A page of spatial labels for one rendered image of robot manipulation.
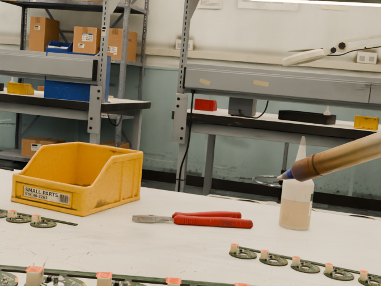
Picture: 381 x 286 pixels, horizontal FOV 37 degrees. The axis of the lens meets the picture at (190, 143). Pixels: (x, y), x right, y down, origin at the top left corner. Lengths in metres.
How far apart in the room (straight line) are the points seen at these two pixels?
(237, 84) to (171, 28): 2.40
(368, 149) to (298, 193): 0.42
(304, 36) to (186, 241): 4.21
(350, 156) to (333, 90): 2.34
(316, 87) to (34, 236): 2.11
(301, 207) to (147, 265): 0.22
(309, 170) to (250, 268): 0.28
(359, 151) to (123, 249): 0.33
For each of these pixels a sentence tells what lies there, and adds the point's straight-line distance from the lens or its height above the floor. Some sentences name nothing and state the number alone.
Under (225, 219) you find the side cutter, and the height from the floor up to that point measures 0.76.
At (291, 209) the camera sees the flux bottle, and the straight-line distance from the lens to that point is 0.62.
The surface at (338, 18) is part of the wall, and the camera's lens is 4.70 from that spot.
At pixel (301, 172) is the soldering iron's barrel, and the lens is 0.21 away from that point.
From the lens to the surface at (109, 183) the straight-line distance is 0.63.
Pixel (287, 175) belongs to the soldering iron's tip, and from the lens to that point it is 0.21.
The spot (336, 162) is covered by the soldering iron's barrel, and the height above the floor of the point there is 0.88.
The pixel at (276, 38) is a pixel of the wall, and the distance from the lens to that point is 4.72.
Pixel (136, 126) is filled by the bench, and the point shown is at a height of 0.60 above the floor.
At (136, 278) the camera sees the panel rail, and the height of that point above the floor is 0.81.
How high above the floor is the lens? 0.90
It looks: 6 degrees down
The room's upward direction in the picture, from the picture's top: 5 degrees clockwise
